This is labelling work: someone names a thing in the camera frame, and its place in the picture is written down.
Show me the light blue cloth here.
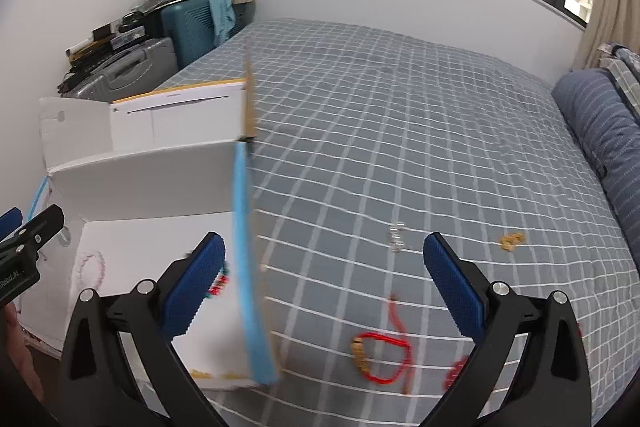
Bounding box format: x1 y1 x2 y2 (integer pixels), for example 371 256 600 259
205 0 236 48

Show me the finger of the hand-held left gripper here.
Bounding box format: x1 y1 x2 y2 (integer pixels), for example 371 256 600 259
0 207 24 241
0 204 66 265

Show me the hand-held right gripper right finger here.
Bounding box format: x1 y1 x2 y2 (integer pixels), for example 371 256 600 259
422 232 593 427

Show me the stack of flat books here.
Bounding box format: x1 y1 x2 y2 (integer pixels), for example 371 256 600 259
65 32 151 60

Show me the grey checked quilt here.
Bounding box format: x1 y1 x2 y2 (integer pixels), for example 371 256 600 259
597 42 640 122

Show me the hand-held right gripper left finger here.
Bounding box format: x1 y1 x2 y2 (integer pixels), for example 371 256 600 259
57 231 231 427

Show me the grey suitcase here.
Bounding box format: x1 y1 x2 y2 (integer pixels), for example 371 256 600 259
62 37 178 100

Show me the blue cardboard shoe box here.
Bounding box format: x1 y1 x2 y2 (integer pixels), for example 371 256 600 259
12 59 282 392

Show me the grey checked bed sheet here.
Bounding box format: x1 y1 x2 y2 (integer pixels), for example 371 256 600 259
155 19 635 427

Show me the blue striped pillow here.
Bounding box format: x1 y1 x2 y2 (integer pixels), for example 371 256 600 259
551 68 640 253

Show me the teal suitcase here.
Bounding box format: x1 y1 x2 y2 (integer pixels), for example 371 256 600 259
160 0 256 70

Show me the multicolour bead bracelet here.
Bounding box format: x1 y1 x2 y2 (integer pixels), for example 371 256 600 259
205 261 232 300

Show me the red cord bracelet gold bead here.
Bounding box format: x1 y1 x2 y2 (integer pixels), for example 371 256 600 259
351 294 417 397

